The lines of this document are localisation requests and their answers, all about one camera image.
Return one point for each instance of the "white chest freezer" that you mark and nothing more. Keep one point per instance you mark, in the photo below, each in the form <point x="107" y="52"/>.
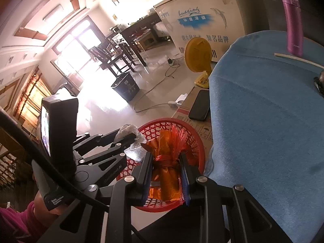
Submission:
<point x="215" y="10"/>

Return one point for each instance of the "purple bottle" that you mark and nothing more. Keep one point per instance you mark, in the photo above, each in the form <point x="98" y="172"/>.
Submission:
<point x="293" y="25"/>

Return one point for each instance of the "white adapter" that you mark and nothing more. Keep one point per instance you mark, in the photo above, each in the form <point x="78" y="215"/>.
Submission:
<point x="182" y="99"/>

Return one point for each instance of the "person's left hand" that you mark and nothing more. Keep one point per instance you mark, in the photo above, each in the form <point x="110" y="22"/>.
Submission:
<point x="41" y="207"/>

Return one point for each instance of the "glass balcony door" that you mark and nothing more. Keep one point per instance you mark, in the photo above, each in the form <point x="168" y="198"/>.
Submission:
<point x="78" y="45"/>

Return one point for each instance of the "white power strip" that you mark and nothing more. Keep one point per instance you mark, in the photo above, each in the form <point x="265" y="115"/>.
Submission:
<point x="174" y="103"/>

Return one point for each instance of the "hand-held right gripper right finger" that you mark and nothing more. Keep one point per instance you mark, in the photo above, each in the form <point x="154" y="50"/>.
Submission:
<point x="184" y="182"/>

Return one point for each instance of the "dark crumpled wrapper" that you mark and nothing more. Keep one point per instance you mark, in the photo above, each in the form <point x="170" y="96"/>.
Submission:
<point x="320" y="81"/>

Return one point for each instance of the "cardboard box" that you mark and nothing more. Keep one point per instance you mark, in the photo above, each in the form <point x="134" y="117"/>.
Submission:
<point x="200" y="131"/>

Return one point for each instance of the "black phone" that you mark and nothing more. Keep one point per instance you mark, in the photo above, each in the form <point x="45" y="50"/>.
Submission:
<point x="200" y="105"/>

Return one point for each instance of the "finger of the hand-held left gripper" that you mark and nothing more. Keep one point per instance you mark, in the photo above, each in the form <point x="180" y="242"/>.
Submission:
<point x="98" y="140"/>
<point x="114" y="167"/>

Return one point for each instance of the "black trash bin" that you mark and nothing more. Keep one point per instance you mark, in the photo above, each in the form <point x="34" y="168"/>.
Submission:
<point x="125" y="87"/>

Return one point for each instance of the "white thin stick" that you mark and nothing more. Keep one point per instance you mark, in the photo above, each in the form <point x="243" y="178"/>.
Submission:
<point x="296" y="58"/>

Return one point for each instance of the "red mesh plastic basket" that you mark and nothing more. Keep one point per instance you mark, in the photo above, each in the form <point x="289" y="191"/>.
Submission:
<point x="195" y="141"/>

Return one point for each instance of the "dark wooden dining table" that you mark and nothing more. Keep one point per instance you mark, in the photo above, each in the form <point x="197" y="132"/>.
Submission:
<point x="138" y="27"/>

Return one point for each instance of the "yellow fan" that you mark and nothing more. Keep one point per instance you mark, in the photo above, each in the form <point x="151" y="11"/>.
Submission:
<point x="197" y="55"/>

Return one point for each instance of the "dark wooden chair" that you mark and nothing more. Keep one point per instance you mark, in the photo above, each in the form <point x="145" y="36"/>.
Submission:
<point x="111" y="60"/>
<point x="121" y="46"/>

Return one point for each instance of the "clear plastic wrapper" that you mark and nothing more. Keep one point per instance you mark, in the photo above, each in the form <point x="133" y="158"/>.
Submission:
<point x="131" y="131"/>

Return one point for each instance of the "white furniture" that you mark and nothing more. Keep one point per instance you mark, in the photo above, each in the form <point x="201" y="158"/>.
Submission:
<point x="63" y="91"/>

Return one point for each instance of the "light wooden stool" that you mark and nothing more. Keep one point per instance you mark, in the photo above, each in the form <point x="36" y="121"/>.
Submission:
<point x="148" y="40"/>

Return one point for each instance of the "blue table cloth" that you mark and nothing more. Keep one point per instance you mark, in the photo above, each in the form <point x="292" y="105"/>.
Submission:
<point x="265" y="131"/>

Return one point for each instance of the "ceiling lamp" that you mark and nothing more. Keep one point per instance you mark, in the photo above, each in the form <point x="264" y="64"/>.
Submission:
<point x="52" y="12"/>

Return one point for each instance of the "orange packet with red ribbon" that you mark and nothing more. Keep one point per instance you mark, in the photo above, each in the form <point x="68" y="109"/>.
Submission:
<point x="167" y="179"/>

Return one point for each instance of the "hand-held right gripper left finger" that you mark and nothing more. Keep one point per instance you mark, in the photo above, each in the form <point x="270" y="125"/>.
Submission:
<point x="148" y="172"/>

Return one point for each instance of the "person's left forearm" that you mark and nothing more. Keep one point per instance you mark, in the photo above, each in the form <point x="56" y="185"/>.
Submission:
<point x="15" y="222"/>

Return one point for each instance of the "black plug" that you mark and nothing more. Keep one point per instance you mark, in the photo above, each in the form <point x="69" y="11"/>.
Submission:
<point x="170" y="61"/>

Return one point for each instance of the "wooden display cabinet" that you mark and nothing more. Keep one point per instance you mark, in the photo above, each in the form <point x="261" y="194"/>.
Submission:
<point x="17" y="131"/>

